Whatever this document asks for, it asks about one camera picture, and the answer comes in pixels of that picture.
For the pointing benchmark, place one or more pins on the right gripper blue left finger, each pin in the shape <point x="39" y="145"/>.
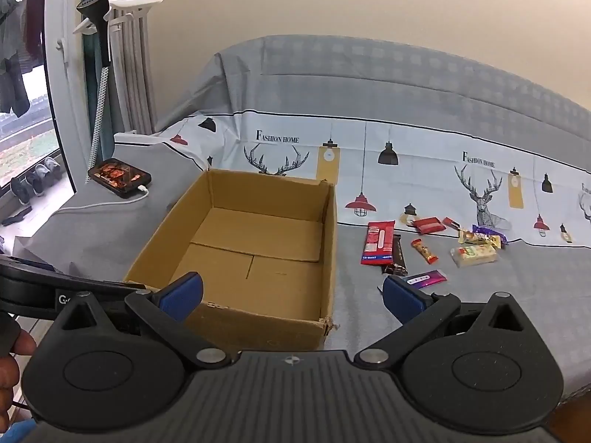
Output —
<point x="181" y="297"/>

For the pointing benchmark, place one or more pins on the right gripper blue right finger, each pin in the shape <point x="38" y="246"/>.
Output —
<point x="403" y="300"/>

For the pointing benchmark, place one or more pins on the purple pink snack packet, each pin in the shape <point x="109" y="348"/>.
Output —
<point x="426" y="279"/>

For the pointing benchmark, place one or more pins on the black chocolate bar wrapper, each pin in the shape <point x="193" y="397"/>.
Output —
<point x="398" y="265"/>

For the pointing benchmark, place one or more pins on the large red spicy snack packet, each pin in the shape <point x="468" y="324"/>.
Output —
<point x="379" y="241"/>

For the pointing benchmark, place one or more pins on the small red orange candy bar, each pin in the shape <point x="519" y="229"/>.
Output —
<point x="420" y="246"/>

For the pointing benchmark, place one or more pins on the clear rice cracker packet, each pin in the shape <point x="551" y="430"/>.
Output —
<point x="473" y="255"/>

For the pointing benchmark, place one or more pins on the small red square packet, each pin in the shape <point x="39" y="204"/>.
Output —
<point x="428" y="225"/>

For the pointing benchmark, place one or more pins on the yellow snack bar wrapper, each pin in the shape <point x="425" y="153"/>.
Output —
<point x="478" y="238"/>

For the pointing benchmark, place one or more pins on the thin red stick packet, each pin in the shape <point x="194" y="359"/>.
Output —
<point x="451" y="223"/>

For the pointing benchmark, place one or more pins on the purple chocolate wrapper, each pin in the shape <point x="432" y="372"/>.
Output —
<point x="491" y="232"/>

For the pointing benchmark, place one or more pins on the person's left hand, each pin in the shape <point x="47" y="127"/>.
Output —
<point x="10" y="375"/>

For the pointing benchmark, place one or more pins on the brown cardboard box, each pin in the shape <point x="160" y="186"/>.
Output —
<point x="265" y="247"/>

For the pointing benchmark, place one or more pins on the dark shoes on floor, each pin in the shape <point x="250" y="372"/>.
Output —
<point x="35" y="181"/>

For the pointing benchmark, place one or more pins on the black smartphone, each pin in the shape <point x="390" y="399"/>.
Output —
<point x="122" y="179"/>

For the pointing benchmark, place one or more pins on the grey patterned sofa cover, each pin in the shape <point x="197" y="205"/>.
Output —
<point x="403" y="132"/>

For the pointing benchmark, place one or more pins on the grey curtain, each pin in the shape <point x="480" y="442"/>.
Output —
<point x="129" y="100"/>

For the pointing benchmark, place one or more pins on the black garment steamer head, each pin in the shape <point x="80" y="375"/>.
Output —
<point x="95" y="11"/>

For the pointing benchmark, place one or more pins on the white steamer stand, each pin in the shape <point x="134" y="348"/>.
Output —
<point x="120" y="11"/>

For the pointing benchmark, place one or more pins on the hanging dark clothes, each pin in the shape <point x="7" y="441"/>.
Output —
<point x="22" y="51"/>

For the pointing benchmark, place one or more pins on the white window door frame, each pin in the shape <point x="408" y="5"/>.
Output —
<point x="67" y="86"/>

